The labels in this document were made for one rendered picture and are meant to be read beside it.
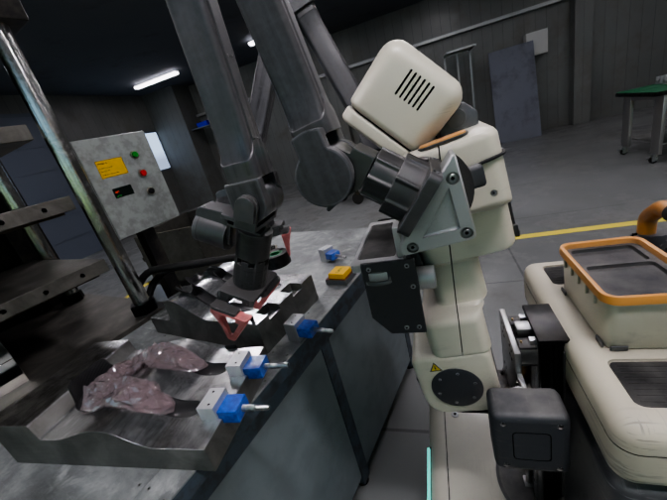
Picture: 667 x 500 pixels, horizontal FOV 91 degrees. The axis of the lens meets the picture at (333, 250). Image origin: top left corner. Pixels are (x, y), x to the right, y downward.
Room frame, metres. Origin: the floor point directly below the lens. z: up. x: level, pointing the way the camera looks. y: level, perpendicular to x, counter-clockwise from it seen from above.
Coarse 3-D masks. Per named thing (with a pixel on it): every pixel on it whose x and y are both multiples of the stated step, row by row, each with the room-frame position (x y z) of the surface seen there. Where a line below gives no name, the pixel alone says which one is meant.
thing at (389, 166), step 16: (384, 160) 0.42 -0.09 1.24; (400, 160) 0.43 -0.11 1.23; (416, 160) 0.42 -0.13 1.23; (432, 160) 0.45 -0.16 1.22; (368, 176) 0.42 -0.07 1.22; (384, 176) 0.41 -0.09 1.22; (400, 176) 0.40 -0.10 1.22; (416, 176) 0.40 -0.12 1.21; (432, 176) 0.37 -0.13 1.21; (368, 192) 0.43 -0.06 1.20; (384, 192) 0.41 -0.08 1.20; (400, 192) 0.40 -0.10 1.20; (416, 192) 0.39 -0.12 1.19; (432, 192) 0.37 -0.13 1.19; (384, 208) 0.42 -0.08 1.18; (400, 208) 0.40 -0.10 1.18; (416, 208) 0.37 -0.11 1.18; (400, 224) 0.40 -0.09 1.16
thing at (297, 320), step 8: (288, 320) 0.75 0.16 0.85; (296, 320) 0.74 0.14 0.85; (304, 320) 0.75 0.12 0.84; (312, 320) 0.74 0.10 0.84; (288, 328) 0.73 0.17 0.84; (296, 328) 0.72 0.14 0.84; (304, 328) 0.71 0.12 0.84; (312, 328) 0.71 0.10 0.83; (320, 328) 0.71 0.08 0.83; (328, 328) 0.70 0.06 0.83; (288, 336) 0.74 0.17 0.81; (296, 336) 0.72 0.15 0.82; (304, 336) 0.71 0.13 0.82; (312, 336) 0.71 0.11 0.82
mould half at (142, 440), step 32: (96, 352) 0.75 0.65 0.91; (128, 352) 0.75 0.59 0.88; (224, 352) 0.68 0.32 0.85; (256, 352) 0.65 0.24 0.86; (64, 384) 0.64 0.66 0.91; (160, 384) 0.58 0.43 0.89; (192, 384) 0.59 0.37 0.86; (224, 384) 0.56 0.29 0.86; (256, 384) 0.59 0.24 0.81; (0, 416) 0.58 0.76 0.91; (32, 416) 0.55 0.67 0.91; (64, 416) 0.57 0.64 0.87; (96, 416) 0.53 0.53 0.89; (128, 416) 0.51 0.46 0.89; (160, 416) 0.51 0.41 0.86; (192, 416) 0.50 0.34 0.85; (32, 448) 0.54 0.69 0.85; (64, 448) 0.51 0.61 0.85; (96, 448) 0.49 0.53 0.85; (128, 448) 0.46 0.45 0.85; (160, 448) 0.44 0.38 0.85; (192, 448) 0.42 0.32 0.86; (224, 448) 0.45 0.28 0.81
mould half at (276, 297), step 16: (208, 288) 0.95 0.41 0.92; (304, 288) 0.88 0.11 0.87; (176, 304) 0.88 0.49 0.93; (192, 304) 0.88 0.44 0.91; (288, 304) 0.81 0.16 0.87; (304, 304) 0.86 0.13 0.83; (160, 320) 0.96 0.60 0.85; (176, 320) 0.91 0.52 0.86; (192, 320) 0.86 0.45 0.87; (208, 320) 0.81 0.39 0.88; (256, 320) 0.73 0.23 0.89; (272, 320) 0.75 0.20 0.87; (192, 336) 0.88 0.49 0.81; (208, 336) 0.83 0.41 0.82; (224, 336) 0.79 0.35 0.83; (240, 336) 0.75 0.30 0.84; (256, 336) 0.72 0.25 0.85; (272, 336) 0.74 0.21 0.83
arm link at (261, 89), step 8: (256, 64) 0.95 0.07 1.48; (256, 72) 0.94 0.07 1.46; (264, 72) 0.93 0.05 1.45; (256, 80) 0.93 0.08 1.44; (264, 80) 0.93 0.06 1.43; (256, 88) 0.93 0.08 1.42; (264, 88) 0.92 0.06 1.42; (272, 88) 0.93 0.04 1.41; (256, 96) 0.92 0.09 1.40; (264, 96) 0.92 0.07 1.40; (272, 96) 0.93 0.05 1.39; (256, 104) 0.92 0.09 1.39; (264, 104) 0.92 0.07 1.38; (272, 104) 0.94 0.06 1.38; (256, 112) 0.91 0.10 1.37; (264, 112) 0.91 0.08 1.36; (256, 120) 0.91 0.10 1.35; (264, 120) 0.91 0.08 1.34; (264, 128) 0.91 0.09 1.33; (264, 136) 0.91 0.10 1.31; (264, 144) 0.92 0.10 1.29
